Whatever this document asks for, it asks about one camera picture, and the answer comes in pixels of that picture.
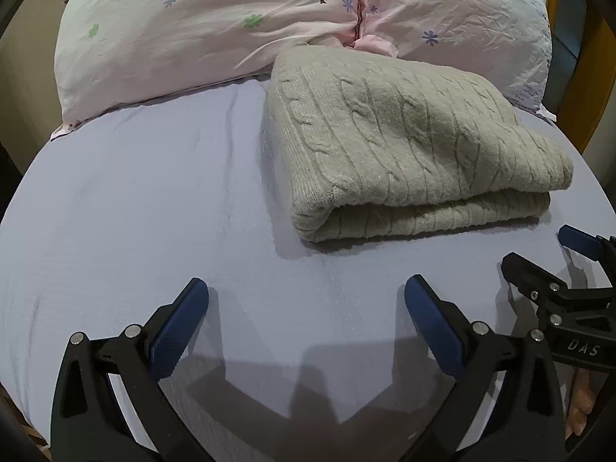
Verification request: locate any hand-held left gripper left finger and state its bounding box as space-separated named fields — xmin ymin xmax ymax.
xmin=50 ymin=278 xmax=233 ymax=462

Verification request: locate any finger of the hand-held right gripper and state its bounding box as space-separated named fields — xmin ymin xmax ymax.
xmin=557 ymin=224 xmax=616 ymax=263
xmin=501 ymin=252 xmax=584 ymax=310

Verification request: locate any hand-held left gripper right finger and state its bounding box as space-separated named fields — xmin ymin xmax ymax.
xmin=404 ymin=274 xmax=567 ymax=462

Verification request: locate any beige cable-knit sweater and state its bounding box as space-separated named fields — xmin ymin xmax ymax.
xmin=262 ymin=46 xmax=575 ymax=244

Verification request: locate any person's right hand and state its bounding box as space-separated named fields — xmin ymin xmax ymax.
xmin=564 ymin=368 xmax=599 ymax=440

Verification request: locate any lavender bed sheet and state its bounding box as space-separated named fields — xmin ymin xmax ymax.
xmin=0 ymin=77 xmax=616 ymax=453

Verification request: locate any pink floral pillow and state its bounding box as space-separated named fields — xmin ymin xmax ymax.
xmin=50 ymin=0 xmax=363 ymax=141
xmin=354 ymin=0 xmax=559 ymax=123

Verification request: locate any wooden bed frame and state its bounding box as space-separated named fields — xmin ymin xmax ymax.
xmin=543 ymin=0 xmax=616 ymax=157

